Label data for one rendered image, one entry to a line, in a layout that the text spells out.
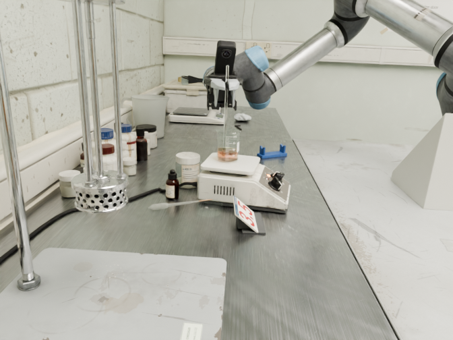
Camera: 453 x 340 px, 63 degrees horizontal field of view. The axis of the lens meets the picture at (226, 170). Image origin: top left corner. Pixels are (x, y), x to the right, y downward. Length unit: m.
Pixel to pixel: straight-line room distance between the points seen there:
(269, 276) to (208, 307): 0.13
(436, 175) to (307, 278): 0.46
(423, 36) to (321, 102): 1.31
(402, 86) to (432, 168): 1.54
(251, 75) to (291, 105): 1.22
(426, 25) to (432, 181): 0.39
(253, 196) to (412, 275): 0.33
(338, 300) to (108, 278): 0.33
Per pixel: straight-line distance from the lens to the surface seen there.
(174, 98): 1.89
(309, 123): 2.33
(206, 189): 0.81
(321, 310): 0.55
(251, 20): 2.26
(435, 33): 1.08
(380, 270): 0.67
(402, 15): 1.12
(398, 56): 2.37
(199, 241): 0.68
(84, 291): 0.56
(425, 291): 0.65
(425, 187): 0.96
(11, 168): 0.52
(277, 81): 1.19
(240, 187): 0.79
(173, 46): 2.24
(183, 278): 0.57
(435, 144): 0.94
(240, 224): 0.71
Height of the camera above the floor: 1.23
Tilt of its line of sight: 18 degrees down
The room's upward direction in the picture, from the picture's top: 3 degrees clockwise
